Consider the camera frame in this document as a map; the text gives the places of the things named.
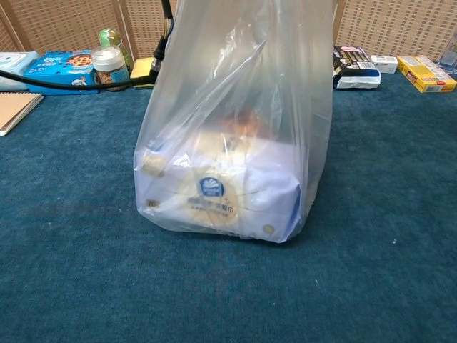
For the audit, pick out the clear plastic shopping bag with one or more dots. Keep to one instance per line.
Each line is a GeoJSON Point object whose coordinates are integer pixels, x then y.
{"type": "Point", "coordinates": [232, 89]}

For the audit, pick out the white blue tissue pack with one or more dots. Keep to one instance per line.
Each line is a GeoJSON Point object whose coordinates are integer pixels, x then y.
{"type": "Point", "coordinates": [221, 200]}

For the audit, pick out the orange red snack packet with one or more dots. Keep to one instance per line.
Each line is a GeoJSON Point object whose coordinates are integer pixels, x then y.
{"type": "Point", "coordinates": [242, 123]}

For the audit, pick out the blue carpet table cover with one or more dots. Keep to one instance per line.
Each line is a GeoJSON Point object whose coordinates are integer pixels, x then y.
{"type": "Point", "coordinates": [228, 303]}

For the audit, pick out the yellow sponge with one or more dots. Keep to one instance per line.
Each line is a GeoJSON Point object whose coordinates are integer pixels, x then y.
{"type": "Point", "coordinates": [141, 68]}

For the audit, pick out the glass jar white lid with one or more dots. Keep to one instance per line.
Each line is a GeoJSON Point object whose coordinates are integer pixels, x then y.
{"type": "Point", "coordinates": [110, 69]}

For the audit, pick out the dark sanitary pad pack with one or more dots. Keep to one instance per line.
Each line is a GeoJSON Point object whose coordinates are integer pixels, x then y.
{"type": "Point", "coordinates": [353, 60]}

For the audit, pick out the green bottle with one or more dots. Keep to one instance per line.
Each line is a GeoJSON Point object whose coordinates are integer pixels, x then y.
{"type": "Point", "coordinates": [112, 37]}

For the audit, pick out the small white box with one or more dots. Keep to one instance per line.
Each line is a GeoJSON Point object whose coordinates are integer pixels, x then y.
{"type": "Point", "coordinates": [383, 64]}

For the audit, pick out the blue cookie box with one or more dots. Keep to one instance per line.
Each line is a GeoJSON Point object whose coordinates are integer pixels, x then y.
{"type": "Point", "coordinates": [53, 64]}

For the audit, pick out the wicker folding screen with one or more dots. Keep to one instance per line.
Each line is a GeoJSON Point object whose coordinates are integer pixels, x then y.
{"type": "Point", "coordinates": [71, 25]}

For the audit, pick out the yellow box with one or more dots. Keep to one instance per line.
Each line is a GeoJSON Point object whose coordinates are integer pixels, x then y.
{"type": "Point", "coordinates": [426, 76]}

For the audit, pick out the brown spiral notebook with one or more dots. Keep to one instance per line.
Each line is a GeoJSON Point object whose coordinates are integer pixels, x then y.
{"type": "Point", "coordinates": [16, 110]}

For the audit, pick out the light blue wet wipes pack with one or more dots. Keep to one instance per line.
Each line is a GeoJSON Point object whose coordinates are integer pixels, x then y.
{"type": "Point", "coordinates": [14, 66]}

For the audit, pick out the clear water bottle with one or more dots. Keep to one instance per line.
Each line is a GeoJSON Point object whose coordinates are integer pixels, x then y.
{"type": "Point", "coordinates": [449, 64]}

